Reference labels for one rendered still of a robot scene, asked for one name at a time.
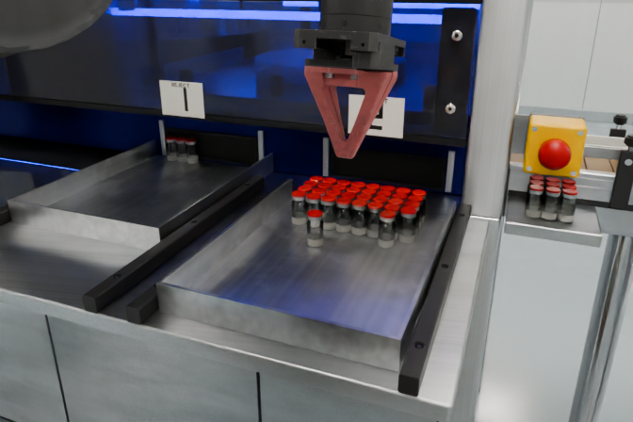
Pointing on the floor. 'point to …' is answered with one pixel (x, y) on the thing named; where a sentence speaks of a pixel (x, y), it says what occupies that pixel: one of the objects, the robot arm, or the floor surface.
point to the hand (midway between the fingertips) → (346, 148)
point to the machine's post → (493, 133)
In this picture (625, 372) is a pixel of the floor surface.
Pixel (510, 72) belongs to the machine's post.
